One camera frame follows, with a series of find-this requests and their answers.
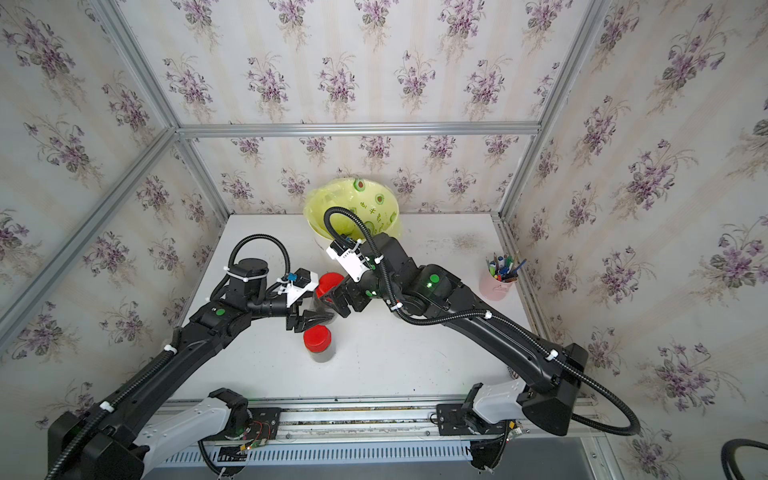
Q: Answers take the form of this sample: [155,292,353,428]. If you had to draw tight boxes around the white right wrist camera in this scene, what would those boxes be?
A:
[326,240,370,283]

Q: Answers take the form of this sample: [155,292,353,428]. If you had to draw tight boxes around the pens in cup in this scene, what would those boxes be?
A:
[487,255,527,283]

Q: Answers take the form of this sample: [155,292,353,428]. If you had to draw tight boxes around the green avocado print bag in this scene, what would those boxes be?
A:
[303,178,402,241]

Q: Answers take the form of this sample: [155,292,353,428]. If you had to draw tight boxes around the left red lid jar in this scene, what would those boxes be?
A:
[303,325,335,363]

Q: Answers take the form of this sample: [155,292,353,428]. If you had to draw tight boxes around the glass tea jar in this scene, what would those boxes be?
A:
[312,295,336,323]

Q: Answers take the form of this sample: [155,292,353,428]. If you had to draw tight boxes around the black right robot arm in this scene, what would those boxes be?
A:
[320,206,641,445]

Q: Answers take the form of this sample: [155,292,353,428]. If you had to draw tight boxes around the pink pen holder cup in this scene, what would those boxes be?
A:
[479,271,516,301]

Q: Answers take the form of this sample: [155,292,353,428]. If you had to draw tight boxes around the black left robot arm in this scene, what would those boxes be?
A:
[46,235,329,479]

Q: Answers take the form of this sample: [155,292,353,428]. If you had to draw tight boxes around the black cable loop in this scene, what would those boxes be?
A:
[720,438,768,480]

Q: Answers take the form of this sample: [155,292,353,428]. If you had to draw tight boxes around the red jar lid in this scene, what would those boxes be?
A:
[315,272,345,299]

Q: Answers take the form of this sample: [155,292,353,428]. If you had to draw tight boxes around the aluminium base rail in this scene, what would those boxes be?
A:
[128,396,620,479]

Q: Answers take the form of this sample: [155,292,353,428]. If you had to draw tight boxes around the aluminium frame bars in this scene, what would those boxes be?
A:
[1,1,610,348]

